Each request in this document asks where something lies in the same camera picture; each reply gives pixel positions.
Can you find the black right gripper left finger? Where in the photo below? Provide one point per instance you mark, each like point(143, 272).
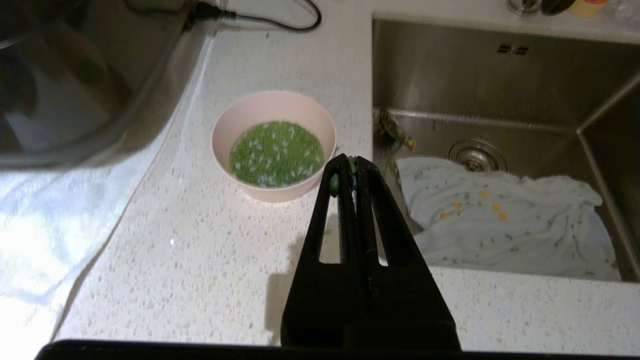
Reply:
point(325, 300)

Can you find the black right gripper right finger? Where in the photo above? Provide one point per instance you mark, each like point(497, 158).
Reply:
point(400, 305)

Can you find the green grains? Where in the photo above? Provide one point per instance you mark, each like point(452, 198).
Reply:
point(275, 156)

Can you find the pink bowl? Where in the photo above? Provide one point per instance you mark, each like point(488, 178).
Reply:
point(270, 106)

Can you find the black rice cooker body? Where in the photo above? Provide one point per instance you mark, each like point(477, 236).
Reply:
point(75, 95)

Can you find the white speckled cloth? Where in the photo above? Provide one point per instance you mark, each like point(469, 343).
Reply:
point(520, 237)

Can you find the round steel sink drain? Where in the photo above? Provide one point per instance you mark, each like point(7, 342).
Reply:
point(472, 151)

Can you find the round metal sink stopper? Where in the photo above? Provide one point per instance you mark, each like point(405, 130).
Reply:
point(391, 126)

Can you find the stainless steel sink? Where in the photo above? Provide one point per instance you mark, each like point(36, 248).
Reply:
point(450, 85)

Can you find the white towel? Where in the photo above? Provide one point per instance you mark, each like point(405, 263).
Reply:
point(60, 225)

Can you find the chrome faucet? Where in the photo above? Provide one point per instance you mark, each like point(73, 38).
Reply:
point(523, 5)

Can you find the black rounded object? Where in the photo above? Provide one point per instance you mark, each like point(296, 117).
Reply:
point(556, 5)

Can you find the red yellow printed container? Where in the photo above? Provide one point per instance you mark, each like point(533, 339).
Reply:
point(589, 7)

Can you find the clear transparent container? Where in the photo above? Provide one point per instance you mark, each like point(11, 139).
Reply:
point(627, 11)

